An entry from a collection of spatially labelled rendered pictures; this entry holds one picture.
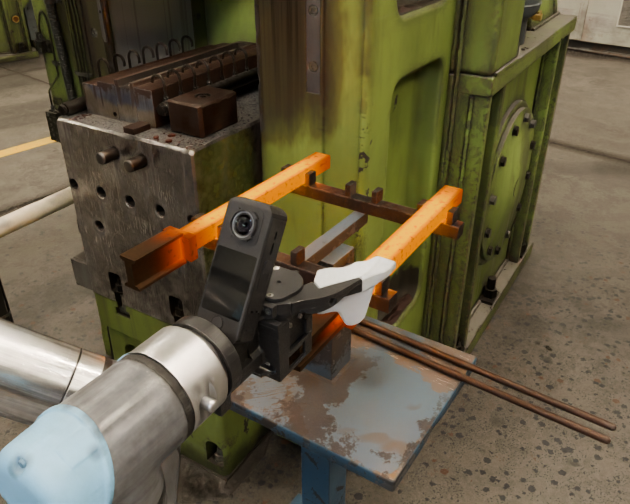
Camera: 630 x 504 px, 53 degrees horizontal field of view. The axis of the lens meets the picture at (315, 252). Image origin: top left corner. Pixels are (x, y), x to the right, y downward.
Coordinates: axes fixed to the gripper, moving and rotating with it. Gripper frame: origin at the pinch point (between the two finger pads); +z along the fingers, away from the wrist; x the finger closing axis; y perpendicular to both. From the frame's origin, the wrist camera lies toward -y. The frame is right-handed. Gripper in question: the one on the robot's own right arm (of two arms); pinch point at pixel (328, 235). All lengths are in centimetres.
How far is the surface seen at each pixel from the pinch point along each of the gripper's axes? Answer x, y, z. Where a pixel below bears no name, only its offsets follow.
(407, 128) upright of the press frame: -30, 20, 87
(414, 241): 1.4, 9.6, 19.4
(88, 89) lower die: -82, 7, 39
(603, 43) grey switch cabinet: -60, 92, 577
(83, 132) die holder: -79, 14, 33
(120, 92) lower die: -73, 7, 39
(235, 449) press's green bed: -50, 96, 39
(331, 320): 1.4, 9.0, -1.5
